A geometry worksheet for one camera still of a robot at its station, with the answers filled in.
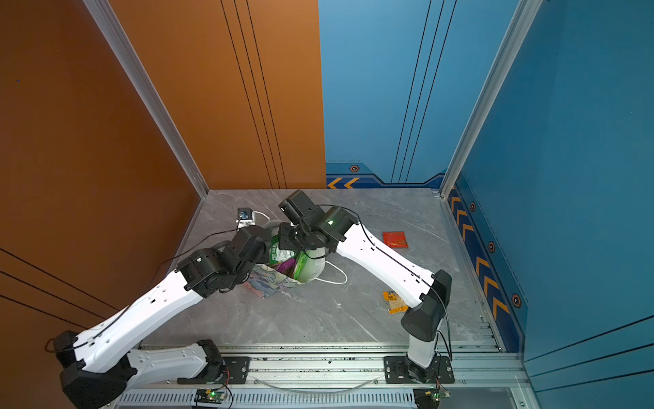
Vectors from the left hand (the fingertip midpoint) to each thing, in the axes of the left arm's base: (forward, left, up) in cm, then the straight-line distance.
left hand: (263, 237), depth 72 cm
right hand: (-2, -6, +1) cm, 6 cm away
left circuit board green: (-35, +14, -28) cm, 47 cm away
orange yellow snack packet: (-10, -41, -25) cm, 49 cm away
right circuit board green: (-34, -50, -25) cm, 65 cm away
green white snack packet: (-6, -5, 0) cm, 8 cm away
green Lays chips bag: (-3, -10, -15) cm, 18 cm away
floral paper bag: (-9, 0, -10) cm, 13 cm away
